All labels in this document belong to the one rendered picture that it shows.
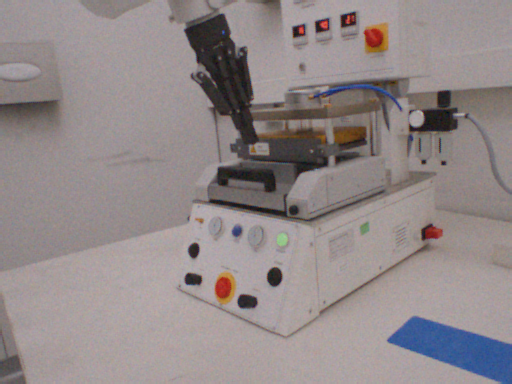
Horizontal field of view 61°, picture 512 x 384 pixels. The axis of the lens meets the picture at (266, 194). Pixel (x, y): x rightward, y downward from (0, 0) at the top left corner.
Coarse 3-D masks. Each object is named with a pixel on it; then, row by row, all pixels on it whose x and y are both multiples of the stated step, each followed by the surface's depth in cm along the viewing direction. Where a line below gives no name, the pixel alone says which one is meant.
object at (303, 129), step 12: (300, 120) 92; (276, 132) 97; (288, 132) 94; (300, 132) 92; (312, 132) 89; (324, 132) 88; (336, 132) 86; (348, 132) 88; (360, 132) 91; (348, 144) 89; (360, 144) 92
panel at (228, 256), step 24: (240, 216) 84; (192, 240) 93; (216, 240) 88; (240, 240) 83; (288, 240) 74; (192, 264) 91; (216, 264) 86; (240, 264) 81; (264, 264) 77; (288, 264) 73; (192, 288) 89; (240, 288) 80; (264, 288) 76; (240, 312) 79; (264, 312) 75
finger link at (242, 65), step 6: (246, 48) 79; (246, 54) 79; (240, 60) 79; (246, 60) 80; (240, 66) 80; (246, 66) 80; (240, 72) 80; (246, 72) 80; (240, 78) 81; (246, 78) 80; (246, 84) 80; (246, 90) 82; (252, 90) 81; (252, 96) 81
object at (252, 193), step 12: (264, 168) 88; (276, 168) 85; (288, 168) 83; (228, 180) 93; (240, 180) 92; (276, 180) 86; (288, 180) 84; (216, 192) 89; (228, 192) 86; (240, 192) 84; (252, 192) 81; (264, 192) 79; (276, 192) 78; (288, 192) 77; (252, 204) 82; (264, 204) 80; (276, 204) 77
